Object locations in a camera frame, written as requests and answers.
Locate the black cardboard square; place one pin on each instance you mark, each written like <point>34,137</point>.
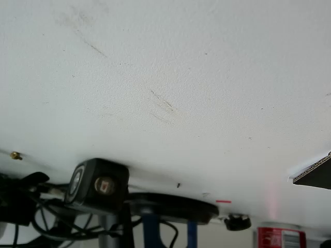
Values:
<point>315,178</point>

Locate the small silver screw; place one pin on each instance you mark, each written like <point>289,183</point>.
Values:
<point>206,194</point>

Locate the black round stand base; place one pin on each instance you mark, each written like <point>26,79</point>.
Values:
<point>175,208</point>

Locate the short red stick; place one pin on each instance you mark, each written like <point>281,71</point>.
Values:
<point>223,201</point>

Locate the blue clamp fork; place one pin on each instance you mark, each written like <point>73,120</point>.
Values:
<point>150,232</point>

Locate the black round knob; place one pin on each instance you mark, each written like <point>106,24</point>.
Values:
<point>237,222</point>

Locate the brass screw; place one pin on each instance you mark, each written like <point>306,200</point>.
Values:
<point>16,155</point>

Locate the red soda can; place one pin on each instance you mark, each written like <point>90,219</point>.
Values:
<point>282,236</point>

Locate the black blurry object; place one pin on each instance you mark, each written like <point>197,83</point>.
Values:
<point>326,244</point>

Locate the black cube camera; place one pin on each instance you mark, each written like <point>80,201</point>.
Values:
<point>103,184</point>

